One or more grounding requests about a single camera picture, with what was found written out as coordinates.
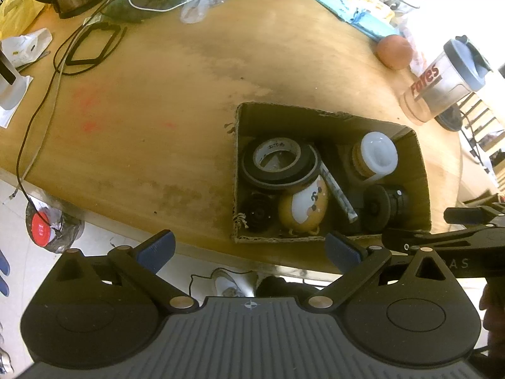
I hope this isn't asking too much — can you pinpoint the black cable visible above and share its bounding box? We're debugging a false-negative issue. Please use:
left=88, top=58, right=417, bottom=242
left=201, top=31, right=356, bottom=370
left=16, top=0, right=131, bottom=206

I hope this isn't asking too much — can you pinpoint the orange fruit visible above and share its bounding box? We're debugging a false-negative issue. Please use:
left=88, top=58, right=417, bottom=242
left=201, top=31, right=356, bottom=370
left=375, top=35, right=413, bottom=71

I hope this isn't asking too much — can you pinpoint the yellow wet wipes pack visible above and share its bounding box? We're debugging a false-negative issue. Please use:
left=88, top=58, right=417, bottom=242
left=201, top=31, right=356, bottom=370
left=345, top=0, right=395, bottom=22

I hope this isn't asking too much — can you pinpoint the silver bag with red lid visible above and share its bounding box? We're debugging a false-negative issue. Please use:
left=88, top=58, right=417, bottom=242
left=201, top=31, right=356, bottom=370
left=24, top=201, right=85, bottom=254

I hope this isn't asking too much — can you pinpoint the person's right hand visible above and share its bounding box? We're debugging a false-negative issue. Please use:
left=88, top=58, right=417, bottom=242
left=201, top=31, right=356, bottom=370
left=479, top=280, right=505, bottom=348

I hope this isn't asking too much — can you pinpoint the yellow egg-shaped toy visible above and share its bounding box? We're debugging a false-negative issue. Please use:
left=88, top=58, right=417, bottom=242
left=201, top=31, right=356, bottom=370
left=277, top=176, right=330, bottom=234

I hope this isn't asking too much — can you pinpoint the yellow plastic bag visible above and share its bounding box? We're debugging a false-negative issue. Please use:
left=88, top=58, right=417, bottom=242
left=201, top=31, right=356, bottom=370
left=0, top=0, right=50, bottom=40

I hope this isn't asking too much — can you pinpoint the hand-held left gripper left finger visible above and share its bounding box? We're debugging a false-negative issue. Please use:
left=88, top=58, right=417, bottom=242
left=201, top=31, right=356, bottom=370
left=51, top=229, right=200, bottom=312

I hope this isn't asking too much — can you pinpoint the clear plastic bag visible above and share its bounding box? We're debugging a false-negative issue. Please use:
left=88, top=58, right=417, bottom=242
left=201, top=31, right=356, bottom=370
left=179, top=0, right=235, bottom=24

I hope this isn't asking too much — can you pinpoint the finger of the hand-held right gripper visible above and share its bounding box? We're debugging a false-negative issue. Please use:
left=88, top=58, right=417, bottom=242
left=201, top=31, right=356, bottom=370
left=444, top=204, right=505, bottom=228
left=382, top=227, right=490, bottom=252

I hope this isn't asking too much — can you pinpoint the black shoe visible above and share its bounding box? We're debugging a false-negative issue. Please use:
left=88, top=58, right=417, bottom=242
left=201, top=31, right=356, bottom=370
left=256, top=275, right=328, bottom=297

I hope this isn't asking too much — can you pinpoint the black wheel-shaped mount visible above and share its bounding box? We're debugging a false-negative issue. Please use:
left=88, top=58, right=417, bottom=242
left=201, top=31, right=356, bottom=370
left=362, top=183, right=409, bottom=233

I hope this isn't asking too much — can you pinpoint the white paper sheet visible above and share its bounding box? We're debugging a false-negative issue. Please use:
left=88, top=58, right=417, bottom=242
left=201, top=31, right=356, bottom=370
left=0, top=73, right=34, bottom=129

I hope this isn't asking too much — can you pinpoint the cardboard box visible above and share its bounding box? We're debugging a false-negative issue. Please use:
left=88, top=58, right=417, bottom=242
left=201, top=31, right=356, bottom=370
left=231, top=102, right=432, bottom=244

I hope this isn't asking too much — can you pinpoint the black rectangular frame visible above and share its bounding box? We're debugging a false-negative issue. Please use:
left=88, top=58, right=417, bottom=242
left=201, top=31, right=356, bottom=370
left=65, top=23, right=123, bottom=67

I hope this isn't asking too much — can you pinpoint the grey metal stand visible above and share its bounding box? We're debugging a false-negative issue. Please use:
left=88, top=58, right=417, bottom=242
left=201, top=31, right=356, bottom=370
left=0, top=41, right=20, bottom=111

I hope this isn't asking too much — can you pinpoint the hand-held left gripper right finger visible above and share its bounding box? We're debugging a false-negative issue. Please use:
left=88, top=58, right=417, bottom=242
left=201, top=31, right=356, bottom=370
left=308, top=231, right=458, bottom=312

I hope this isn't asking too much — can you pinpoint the white plastic bag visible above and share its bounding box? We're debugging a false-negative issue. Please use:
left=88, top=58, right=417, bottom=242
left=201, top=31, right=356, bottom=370
left=398, top=20, right=431, bottom=75

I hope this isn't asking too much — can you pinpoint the clear shaker bottle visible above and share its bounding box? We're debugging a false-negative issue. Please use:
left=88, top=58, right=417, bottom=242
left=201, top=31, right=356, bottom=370
left=399, top=35, right=494, bottom=126

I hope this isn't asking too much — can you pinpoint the black metal chair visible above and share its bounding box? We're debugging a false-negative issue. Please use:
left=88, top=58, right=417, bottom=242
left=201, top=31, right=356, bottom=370
left=436, top=95, right=505, bottom=190

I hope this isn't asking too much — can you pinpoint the black electrical tape roll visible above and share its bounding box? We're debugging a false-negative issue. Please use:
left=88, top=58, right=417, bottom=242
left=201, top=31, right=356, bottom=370
left=241, top=137, right=321, bottom=188

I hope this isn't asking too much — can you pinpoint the white shoe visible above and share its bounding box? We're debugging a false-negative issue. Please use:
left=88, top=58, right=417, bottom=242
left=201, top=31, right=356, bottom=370
left=211, top=268, right=259, bottom=297

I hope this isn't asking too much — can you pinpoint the silver marbled stick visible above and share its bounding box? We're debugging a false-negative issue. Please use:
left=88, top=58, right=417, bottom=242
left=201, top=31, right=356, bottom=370
left=319, top=161, right=359, bottom=224

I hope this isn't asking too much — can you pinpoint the black hexagonal cap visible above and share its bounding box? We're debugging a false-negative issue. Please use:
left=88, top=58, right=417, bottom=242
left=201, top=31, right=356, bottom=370
left=239, top=193, right=279, bottom=232

